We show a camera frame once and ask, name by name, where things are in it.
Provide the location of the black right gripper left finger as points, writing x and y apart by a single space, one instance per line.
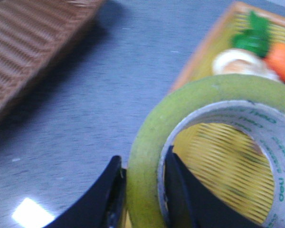
102 206

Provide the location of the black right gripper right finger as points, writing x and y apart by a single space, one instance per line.
191 205

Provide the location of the yellow packing tape roll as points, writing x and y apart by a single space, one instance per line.
146 198

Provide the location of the yellow wicker basket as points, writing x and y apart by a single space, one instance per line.
237 150

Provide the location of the orange toy carrot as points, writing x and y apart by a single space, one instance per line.
258 39

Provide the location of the brown wicker basket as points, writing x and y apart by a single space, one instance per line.
34 34

